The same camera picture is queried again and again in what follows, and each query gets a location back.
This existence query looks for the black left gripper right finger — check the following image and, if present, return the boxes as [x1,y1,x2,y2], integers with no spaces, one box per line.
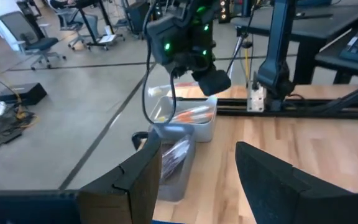
[234,141,358,224]

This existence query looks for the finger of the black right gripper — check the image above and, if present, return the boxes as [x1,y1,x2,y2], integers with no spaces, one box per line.
[192,65,232,96]

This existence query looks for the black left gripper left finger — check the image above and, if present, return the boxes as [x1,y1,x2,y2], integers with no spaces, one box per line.
[0,130,163,224]

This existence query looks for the orange toothbrush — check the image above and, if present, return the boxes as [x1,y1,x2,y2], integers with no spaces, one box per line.
[147,81,200,98]
[157,111,214,124]
[175,105,214,116]

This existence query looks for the purple toothbrush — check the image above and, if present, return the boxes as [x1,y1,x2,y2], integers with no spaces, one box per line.
[163,134,193,169]
[160,154,183,184]

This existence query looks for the light grey plastic bin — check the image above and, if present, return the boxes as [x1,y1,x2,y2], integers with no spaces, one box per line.
[149,95,219,143]

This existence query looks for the dark grey plastic bin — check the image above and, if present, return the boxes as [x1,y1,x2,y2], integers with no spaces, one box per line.
[131,123,197,202]

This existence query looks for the computer tower green lights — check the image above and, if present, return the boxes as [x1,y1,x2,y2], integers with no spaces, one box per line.
[218,0,231,24]

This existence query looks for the black computer tower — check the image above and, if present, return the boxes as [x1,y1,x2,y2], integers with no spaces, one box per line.
[124,1,151,40]

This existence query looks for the black monitor desk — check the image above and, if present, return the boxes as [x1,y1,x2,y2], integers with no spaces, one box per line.
[231,2,358,85]

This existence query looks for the grey office chair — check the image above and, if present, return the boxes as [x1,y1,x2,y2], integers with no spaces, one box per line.
[48,0,101,50]

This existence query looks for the black floor box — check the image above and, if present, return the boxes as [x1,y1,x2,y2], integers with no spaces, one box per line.
[0,82,48,106]

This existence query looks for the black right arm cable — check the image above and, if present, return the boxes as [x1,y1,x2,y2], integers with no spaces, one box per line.
[140,0,178,126]

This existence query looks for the tangled floor cables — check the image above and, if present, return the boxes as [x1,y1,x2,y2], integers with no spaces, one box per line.
[0,104,39,152]

